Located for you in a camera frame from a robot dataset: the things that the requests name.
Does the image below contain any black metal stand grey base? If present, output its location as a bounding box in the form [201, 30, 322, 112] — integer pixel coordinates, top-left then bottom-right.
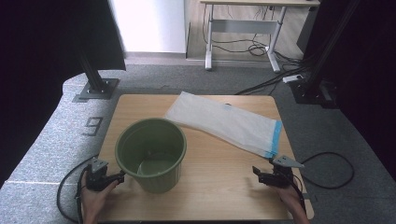
[72, 46, 120, 103]

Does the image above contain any white plastic bag blue band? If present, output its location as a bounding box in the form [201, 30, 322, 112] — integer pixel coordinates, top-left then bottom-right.
[163, 91, 283, 160]

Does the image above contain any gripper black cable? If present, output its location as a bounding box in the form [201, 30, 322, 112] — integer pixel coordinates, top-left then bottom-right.
[290, 151, 355, 216]
[56, 154, 101, 224]

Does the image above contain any white partition panel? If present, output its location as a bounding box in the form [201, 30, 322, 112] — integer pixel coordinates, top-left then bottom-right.
[108, 0, 188, 54]

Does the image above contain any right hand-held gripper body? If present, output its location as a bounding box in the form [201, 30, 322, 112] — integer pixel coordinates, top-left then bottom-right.
[267, 155, 304, 189]

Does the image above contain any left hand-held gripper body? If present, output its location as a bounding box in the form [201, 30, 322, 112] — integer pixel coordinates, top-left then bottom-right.
[84, 158, 110, 192]

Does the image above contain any tangle of black floor cables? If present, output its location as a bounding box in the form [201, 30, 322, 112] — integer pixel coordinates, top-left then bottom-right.
[203, 4, 316, 96]

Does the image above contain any green plastic bin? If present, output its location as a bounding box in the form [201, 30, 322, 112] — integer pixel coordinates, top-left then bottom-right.
[114, 117, 188, 194]

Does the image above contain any person's right hand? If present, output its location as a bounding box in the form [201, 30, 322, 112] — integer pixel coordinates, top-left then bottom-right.
[274, 187, 307, 218]

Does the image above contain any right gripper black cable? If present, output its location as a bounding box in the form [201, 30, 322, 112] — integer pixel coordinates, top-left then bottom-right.
[290, 151, 355, 216]

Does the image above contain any white-legged wooden desk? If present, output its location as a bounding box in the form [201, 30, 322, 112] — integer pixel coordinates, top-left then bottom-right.
[199, 0, 321, 73]

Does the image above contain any person's left hand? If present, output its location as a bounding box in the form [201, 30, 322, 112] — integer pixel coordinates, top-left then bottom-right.
[80, 181, 120, 218]

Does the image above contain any black curtain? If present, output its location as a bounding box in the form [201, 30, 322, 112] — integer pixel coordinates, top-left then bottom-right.
[297, 0, 396, 181]
[0, 0, 127, 188]

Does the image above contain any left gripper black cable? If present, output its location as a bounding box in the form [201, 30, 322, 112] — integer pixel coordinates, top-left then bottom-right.
[56, 154, 101, 224]

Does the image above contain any white power strip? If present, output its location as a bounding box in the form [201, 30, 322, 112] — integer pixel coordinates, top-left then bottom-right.
[282, 74, 304, 84]

